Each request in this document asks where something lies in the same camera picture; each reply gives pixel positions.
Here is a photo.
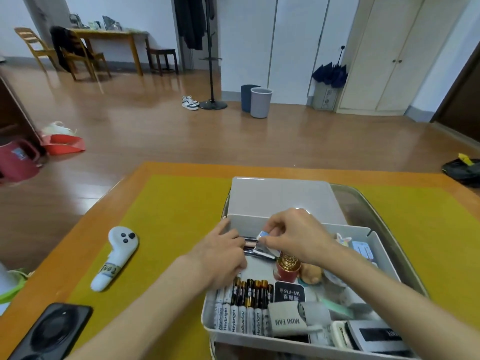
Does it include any white storage box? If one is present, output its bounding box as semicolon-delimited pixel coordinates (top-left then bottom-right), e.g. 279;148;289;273
201;213;430;360

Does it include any dark wooden cabinet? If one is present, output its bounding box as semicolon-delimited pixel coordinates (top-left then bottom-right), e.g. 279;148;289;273
0;72;46;154

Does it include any dark hanging coat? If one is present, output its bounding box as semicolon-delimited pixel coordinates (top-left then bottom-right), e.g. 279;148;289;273
173;0;207;51

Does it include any white handheld controller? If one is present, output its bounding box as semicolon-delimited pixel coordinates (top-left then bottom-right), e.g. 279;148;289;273
90;225;140;293

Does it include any green and white chair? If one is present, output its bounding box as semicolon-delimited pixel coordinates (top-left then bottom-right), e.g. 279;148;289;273
0;262;33;316

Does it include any white box lid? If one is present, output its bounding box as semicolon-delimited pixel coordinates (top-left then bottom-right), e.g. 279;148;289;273
227;176;348;226

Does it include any wooden side table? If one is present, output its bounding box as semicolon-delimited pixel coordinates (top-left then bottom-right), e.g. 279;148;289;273
69;27;151;77

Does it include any light wooden chair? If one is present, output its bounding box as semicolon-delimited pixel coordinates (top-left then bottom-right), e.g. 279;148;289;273
14;27;59;70

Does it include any black coat stand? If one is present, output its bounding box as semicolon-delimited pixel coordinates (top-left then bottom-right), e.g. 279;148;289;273
198;0;229;111

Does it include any maroon plastic bucket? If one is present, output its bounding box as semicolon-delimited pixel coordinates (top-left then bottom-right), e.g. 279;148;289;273
0;137;42;184

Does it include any white camera device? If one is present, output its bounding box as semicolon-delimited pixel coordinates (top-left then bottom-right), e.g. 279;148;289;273
268;300;323;337

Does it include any black jacket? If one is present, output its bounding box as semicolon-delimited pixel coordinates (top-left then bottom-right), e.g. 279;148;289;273
49;25;95;72

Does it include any silver pot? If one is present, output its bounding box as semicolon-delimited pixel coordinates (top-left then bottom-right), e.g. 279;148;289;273
101;15;124;31

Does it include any cream two-door cabinet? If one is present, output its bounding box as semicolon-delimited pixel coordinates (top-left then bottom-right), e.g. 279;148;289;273
335;0;472;117

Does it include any person's right forearm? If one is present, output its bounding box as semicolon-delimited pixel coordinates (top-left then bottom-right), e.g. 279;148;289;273
318;243;480;360

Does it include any bundle of black pens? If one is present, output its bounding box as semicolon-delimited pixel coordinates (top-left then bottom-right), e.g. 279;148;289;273
241;235;280;259

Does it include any navy folded umbrella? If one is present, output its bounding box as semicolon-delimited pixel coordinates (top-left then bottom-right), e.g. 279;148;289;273
311;44;349;89

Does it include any dark blue trash bin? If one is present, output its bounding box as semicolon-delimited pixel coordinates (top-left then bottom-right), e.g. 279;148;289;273
240;84;263;113

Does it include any black garbage bag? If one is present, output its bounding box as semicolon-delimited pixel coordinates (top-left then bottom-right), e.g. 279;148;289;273
441;152;480;188

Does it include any dark brown door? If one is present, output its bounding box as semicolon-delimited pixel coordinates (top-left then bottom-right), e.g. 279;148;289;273
431;44;480;143

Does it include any stainless steel tray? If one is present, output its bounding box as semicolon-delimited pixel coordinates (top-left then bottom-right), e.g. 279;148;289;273
208;183;432;360

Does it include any person's left forearm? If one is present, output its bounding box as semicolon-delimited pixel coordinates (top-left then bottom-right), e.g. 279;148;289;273
65;254;226;360

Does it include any yellow table mat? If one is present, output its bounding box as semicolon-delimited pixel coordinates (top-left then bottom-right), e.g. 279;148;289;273
67;174;480;360

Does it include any person's left hand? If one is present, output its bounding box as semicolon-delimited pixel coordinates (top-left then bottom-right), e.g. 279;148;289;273
185;217;248;291

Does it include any silver kettle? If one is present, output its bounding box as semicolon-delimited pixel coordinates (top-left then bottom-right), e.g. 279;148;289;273
68;12;91;30

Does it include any gray metal safe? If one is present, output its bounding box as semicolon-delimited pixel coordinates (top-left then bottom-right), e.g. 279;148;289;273
312;81;340;111

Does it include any light blue small box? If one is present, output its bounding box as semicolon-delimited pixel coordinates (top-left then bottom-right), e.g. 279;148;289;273
350;240;376;263

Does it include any dark wooden stool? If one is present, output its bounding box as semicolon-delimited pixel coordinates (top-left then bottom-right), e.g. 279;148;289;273
146;47;180;77

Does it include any black WiFi device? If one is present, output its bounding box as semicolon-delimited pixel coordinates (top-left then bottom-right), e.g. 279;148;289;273
273;280;307;304

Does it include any red plastic bag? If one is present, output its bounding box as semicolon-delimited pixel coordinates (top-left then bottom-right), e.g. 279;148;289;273
40;120;87;156

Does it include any red cylindrical can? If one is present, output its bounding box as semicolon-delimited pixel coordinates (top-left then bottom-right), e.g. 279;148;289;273
272;252;302;284

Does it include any person's right hand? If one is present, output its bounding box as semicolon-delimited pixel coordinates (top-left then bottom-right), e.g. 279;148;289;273
256;207;338;267

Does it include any white remote control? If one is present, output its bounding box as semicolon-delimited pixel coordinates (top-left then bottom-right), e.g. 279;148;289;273
329;320;355;351

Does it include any gray trash bin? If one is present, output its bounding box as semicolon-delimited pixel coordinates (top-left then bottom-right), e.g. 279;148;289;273
250;87;274;119

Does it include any pile of small batteries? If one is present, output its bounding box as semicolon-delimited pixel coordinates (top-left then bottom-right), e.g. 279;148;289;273
211;276;275;337

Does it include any black smartphone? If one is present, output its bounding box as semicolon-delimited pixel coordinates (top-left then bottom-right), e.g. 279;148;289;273
7;302;94;360

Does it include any white built-in wardrobe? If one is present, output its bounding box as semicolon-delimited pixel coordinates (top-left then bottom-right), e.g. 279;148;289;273
217;0;361;106

